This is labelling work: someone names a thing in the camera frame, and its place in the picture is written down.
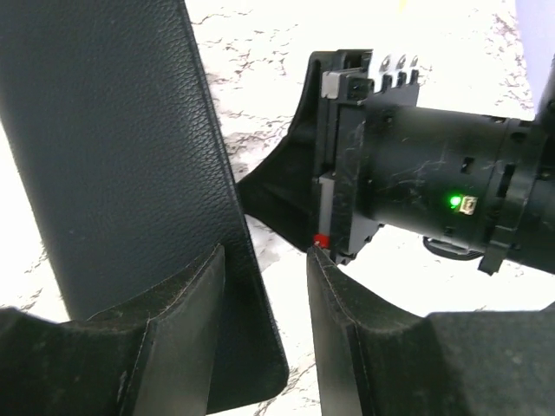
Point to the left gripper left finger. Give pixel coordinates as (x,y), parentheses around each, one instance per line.
(151,355)

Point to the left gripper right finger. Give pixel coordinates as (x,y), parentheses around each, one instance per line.
(374,358)

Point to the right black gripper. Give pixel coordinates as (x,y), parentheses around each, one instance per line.
(462,181)

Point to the black zip tool case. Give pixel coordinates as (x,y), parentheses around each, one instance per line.
(110,121)

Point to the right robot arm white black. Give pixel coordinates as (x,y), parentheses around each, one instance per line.
(537,195)

